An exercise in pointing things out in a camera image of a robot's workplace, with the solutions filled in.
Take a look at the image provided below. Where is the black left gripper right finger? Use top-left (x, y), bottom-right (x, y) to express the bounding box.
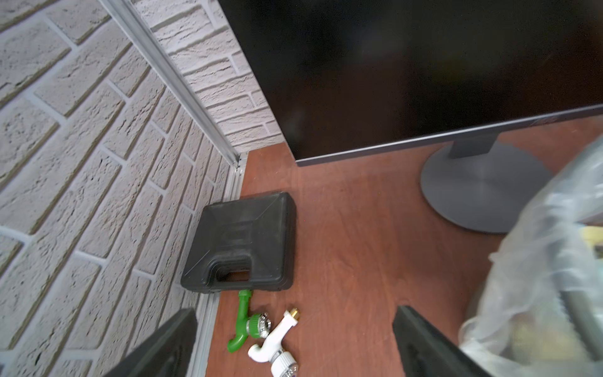
top-left (393, 306), bottom-right (490, 377)

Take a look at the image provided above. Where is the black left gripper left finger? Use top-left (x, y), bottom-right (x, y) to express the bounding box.
top-left (105, 308), bottom-right (198, 377)

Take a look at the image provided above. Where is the clear plastic bin liner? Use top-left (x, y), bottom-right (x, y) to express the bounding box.
top-left (459, 139), bottom-right (602, 376)

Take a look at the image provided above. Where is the grey round monitor stand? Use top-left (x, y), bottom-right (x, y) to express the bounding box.
top-left (420, 134), bottom-right (553, 234)

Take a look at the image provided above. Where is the pile of discarded sticky notes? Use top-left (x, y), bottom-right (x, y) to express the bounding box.
top-left (581, 226), bottom-right (603, 259)

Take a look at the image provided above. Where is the black AOC monitor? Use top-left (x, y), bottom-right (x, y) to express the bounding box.
top-left (221, 1), bottom-right (602, 165)

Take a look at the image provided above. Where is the green pipe fitting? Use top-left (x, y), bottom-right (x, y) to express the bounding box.
top-left (227, 290), bottom-right (272, 353)

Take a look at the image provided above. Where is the white pipe fitting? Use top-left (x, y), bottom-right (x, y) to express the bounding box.
top-left (247, 308), bottom-right (299, 377)

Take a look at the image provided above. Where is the black plastic tool case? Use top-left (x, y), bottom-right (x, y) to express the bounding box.
top-left (181, 192), bottom-right (297, 294)

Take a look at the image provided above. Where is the left aluminium corner post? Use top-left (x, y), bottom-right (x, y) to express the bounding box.
top-left (98, 0), bottom-right (243, 168)

